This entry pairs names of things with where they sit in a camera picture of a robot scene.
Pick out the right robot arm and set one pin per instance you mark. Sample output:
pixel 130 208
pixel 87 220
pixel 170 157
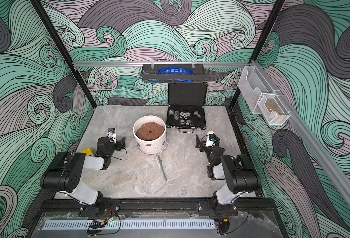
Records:
pixel 237 172

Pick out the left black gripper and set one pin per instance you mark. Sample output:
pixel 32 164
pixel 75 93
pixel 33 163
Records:
pixel 117 143

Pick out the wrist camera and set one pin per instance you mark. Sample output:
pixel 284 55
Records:
pixel 211 139
pixel 112 134

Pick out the green scrub brush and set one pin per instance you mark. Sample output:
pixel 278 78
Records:
pixel 159 163

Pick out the aluminium wall rail back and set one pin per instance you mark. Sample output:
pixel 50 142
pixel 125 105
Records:
pixel 141 63

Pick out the white perforated cable duct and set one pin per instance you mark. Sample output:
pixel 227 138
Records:
pixel 134 224

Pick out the aluminium wall rail right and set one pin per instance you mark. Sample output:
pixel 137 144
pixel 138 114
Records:
pixel 316 149

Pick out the blue item on shelf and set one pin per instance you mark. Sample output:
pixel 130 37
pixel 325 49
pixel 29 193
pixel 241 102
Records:
pixel 174 71

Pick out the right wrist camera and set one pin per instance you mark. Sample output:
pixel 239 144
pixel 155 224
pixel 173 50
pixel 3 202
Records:
pixel 211 139

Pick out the large clear wall bin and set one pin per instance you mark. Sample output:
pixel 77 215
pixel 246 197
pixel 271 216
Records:
pixel 253 85

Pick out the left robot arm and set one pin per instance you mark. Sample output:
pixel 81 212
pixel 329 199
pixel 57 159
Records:
pixel 63 175

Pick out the white ceramic pot with mud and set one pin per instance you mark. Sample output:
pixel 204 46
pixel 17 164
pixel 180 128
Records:
pixel 150 135

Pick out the aluminium wall rail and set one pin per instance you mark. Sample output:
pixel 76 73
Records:
pixel 316 149
pixel 141 63

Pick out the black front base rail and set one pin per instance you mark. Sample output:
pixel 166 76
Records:
pixel 163 205

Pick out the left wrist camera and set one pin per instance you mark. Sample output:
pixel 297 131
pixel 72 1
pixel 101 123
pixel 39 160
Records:
pixel 112 134

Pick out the small clear wall bin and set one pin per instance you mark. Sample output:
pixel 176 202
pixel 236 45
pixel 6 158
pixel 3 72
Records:
pixel 273 110

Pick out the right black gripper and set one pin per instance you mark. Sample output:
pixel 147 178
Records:
pixel 203 144

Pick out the black poker chip case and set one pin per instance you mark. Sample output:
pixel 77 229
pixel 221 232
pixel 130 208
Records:
pixel 186 103

